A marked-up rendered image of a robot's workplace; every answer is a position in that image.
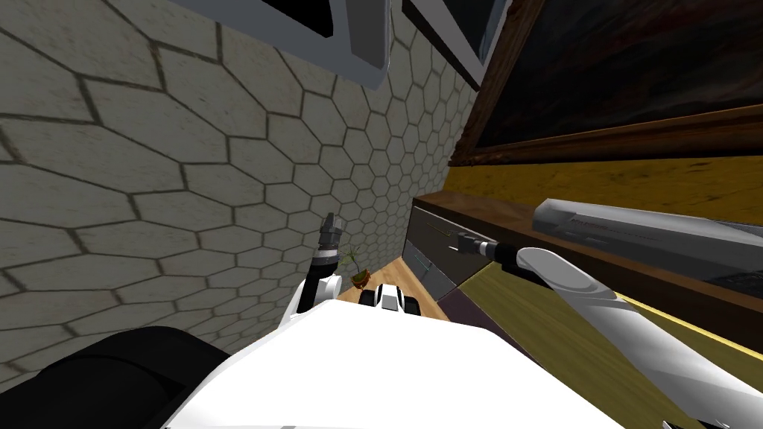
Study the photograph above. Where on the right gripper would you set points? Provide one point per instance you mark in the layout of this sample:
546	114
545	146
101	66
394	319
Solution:
478	246

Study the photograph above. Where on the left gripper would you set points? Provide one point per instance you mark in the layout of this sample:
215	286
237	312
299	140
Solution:
329	241

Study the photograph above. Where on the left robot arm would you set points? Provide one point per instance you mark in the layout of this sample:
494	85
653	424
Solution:
107	381

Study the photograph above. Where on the grey drawer front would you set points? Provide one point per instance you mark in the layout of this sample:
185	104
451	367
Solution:
430	253

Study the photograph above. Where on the small potted green plant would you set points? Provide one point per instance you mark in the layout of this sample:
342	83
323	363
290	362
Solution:
359	273

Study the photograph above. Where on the grey flat box device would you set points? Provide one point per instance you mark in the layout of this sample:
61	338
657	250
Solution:
626	232

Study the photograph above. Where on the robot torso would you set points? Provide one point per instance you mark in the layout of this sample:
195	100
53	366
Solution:
369	369

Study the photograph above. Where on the grey framed window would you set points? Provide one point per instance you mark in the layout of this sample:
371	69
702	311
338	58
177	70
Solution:
453	30
357	36

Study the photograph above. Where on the brown wooden cabinet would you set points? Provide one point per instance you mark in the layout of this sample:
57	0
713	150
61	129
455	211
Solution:
667	292

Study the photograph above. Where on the dark painting in wooden frame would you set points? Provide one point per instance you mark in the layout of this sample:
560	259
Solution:
596	71

